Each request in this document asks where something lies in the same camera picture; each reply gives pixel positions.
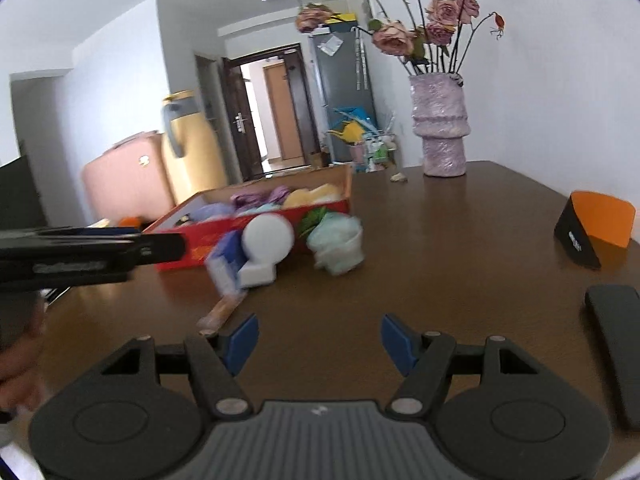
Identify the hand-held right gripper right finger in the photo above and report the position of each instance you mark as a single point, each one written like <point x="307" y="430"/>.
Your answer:
<point x="397" y="345"/>

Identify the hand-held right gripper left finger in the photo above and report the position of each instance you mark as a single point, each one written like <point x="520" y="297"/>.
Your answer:
<point x="245" y="342"/>

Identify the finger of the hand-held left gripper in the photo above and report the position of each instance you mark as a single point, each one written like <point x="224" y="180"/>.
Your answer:
<point x="90" y="234"/>
<point x="160" y="249"/>

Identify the orange-sided cardboard box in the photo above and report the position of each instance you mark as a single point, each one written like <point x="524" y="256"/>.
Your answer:
<point x="190" y="247"/>

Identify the lilac fluffy cloth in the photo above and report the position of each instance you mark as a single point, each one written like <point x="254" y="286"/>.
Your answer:
<point x="260" y="197"/>

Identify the yellow soft sponge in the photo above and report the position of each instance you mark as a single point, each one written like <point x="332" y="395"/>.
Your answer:
<point x="312" y="195"/>

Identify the person's left hand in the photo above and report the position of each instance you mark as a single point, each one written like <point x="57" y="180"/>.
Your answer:
<point x="17" y="380"/>

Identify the beige stick-shaped object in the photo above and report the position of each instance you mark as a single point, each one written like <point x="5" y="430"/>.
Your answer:
<point x="222" y="312"/>

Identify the orange fruit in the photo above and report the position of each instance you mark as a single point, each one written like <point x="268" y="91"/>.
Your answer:
<point x="131" y="221"/>

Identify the lavender knitted cloth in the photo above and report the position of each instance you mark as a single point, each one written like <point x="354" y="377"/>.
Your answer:
<point x="212" y="212"/>

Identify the pink ribbed suitcase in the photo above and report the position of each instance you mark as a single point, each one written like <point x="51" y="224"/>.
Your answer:
<point x="125" y="180"/>

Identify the blue white packet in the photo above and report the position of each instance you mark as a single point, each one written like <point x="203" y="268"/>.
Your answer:
<point x="225" y="265"/>

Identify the white round object on base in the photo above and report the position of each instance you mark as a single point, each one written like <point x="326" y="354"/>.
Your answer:
<point x="267" y="240"/>

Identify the dark wooden door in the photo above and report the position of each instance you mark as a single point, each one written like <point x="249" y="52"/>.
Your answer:
<point x="245" y="125"/>

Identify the small pale shell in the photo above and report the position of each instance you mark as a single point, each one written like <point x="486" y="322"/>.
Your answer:
<point x="398" y="177"/>

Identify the small brown cardboard box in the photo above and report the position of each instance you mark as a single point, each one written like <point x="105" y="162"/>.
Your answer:
<point x="317" y="160"/>

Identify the pink bucket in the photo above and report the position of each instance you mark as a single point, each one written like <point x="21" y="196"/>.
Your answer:
<point x="357" y="155"/>

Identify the black oblong case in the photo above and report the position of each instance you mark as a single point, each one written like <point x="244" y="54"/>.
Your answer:
<point x="617" y="350"/>

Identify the blue yellow plastic toys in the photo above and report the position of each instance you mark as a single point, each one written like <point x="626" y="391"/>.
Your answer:
<point x="352" y="127"/>

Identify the pink textured vase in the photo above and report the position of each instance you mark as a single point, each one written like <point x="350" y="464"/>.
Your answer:
<point x="442" y="125"/>

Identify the orange black folded card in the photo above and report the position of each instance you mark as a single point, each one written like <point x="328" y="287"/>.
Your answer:
<point x="600" y="220"/>

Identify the grey refrigerator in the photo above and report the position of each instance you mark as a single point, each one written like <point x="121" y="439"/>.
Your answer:
<point x="342" y="85"/>

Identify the white paper note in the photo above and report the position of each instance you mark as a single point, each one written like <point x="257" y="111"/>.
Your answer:
<point x="330" y="45"/>

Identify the yellow black box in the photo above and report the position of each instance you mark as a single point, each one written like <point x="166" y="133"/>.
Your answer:
<point x="342" y="22"/>

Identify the dried pink rose bunch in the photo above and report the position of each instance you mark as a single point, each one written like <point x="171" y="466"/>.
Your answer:
<point x="395" y="37"/>

